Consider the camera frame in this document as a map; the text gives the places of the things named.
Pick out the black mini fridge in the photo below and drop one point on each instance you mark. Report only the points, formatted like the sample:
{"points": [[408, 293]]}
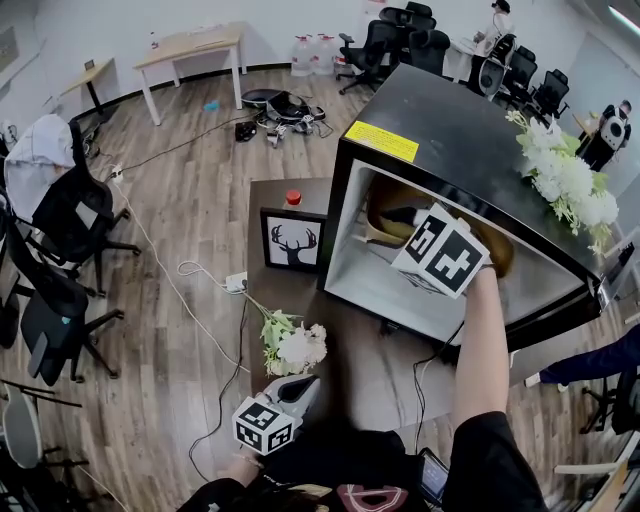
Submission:
{"points": [[450, 130]]}

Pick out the wooden desk with white legs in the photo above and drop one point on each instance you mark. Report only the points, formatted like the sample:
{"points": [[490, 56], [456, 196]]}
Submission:
{"points": [[190, 45]]}

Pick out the person's black shirt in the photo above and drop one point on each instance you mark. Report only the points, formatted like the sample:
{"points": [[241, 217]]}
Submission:
{"points": [[490, 465]]}

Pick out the clear water jug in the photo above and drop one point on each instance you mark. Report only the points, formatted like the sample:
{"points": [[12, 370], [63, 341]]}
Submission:
{"points": [[302, 57], [325, 56]]}

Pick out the white office chair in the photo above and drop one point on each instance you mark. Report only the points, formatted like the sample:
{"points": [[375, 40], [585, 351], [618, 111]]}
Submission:
{"points": [[22, 427]]}

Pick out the small white flower bouquet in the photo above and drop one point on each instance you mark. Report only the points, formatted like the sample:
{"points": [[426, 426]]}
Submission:
{"points": [[300, 345]]}

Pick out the brown wooden container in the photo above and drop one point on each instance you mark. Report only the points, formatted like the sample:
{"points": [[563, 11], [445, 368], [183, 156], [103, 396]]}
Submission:
{"points": [[495, 250]]}

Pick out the person's left forearm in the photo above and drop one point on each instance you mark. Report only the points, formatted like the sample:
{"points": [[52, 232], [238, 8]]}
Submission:
{"points": [[240, 467]]}

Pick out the small white power strip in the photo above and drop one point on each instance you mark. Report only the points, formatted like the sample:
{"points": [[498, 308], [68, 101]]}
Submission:
{"points": [[116, 174]]}

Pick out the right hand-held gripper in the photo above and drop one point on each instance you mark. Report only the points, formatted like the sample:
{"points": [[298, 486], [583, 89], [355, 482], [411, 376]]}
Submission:
{"points": [[445, 255]]}

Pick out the pile of black gear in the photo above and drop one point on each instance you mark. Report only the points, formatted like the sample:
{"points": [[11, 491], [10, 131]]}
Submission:
{"points": [[282, 110]]}

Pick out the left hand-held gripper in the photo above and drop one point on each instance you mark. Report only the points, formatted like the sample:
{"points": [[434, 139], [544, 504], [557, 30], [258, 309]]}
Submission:
{"points": [[262, 422]]}

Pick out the small blue object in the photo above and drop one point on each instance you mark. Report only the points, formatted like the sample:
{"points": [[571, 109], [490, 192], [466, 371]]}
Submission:
{"points": [[212, 105]]}

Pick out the large white flower bouquet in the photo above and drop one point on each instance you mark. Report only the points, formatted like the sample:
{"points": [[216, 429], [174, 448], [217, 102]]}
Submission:
{"points": [[560, 175]]}

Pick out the person's right forearm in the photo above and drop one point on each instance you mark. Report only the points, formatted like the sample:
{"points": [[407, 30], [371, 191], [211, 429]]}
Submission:
{"points": [[482, 350]]}

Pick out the grey jacket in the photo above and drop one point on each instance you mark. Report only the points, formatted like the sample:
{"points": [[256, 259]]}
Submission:
{"points": [[37, 160]]}

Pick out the framed deer picture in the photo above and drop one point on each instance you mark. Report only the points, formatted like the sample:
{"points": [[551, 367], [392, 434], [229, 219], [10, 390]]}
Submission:
{"points": [[294, 242]]}

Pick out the small wooden desk black leg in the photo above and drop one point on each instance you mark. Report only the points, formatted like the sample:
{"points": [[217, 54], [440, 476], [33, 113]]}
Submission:
{"points": [[92, 72]]}

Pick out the black phone with screen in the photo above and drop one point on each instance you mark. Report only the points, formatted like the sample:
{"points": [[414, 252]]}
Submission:
{"points": [[432, 475]]}

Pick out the red capped bottle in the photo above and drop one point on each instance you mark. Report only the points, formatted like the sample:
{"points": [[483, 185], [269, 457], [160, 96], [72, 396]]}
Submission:
{"points": [[293, 198]]}

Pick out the black office chair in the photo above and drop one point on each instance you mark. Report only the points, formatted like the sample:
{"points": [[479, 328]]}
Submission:
{"points": [[372, 47], [47, 320], [552, 92], [430, 52], [622, 405], [82, 210], [520, 75]]}

